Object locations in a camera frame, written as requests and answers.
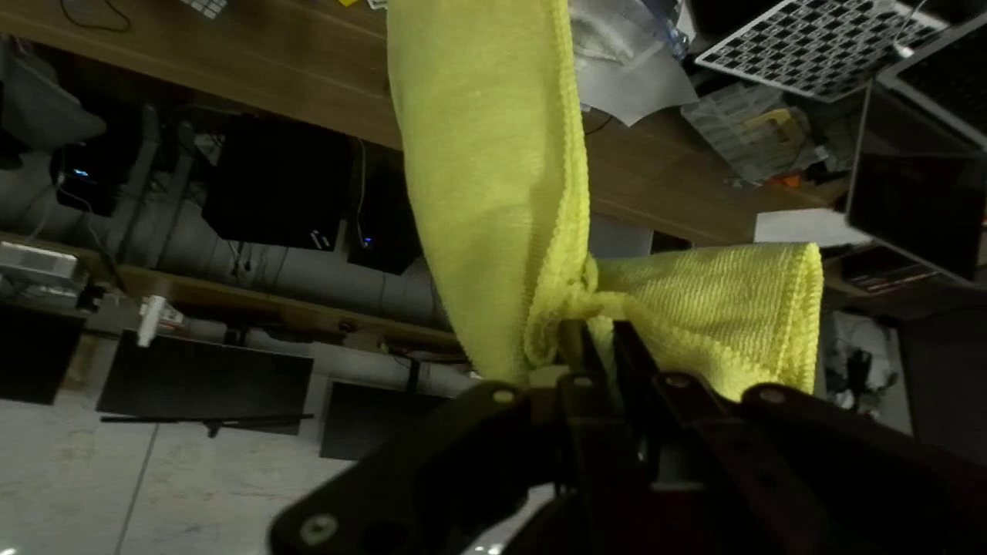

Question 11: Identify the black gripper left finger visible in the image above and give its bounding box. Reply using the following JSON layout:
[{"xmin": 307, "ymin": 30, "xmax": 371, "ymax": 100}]
[{"xmin": 267, "ymin": 325, "xmax": 660, "ymax": 555}]

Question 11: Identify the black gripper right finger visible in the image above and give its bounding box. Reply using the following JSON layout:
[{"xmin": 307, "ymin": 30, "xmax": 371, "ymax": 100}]
[{"xmin": 615, "ymin": 316, "xmax": 987, "ymax": 555}]

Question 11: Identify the yellow microfiber cloth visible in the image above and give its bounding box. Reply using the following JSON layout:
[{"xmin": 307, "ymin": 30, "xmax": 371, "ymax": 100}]
[{"xmin": 383, "ymin": 0, "xmax": 831, "ymax": 408}]

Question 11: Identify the wooden office desk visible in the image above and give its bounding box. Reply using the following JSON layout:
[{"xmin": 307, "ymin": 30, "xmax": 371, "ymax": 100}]
[{"xmin": 75, "ymin": 255, "xmax": 467, "ymax": 354}]

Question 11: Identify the black laptop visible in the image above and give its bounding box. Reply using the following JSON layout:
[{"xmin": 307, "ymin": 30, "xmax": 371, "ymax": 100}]
[{"xmin": 843, "ymin": 12, "xmax": 987, "ymax": 293}]

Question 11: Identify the white plastic bottle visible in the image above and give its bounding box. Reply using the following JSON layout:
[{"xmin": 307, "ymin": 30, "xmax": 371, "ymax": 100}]
[{"xmin": 132, "ymin": 290, "xmax": 189, "ymax": 350}]

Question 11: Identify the white perforated panel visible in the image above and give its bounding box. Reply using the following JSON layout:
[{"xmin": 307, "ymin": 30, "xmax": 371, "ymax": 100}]
[{"xmin": 695, "ymin": 0, "xmax": 950, "ymax": 109}]

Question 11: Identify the white desk device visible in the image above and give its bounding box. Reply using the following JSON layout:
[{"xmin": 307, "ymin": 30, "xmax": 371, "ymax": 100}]
[{"xmin": 0, "ymin": 237, "xmax": 79, "ymax": 284}]

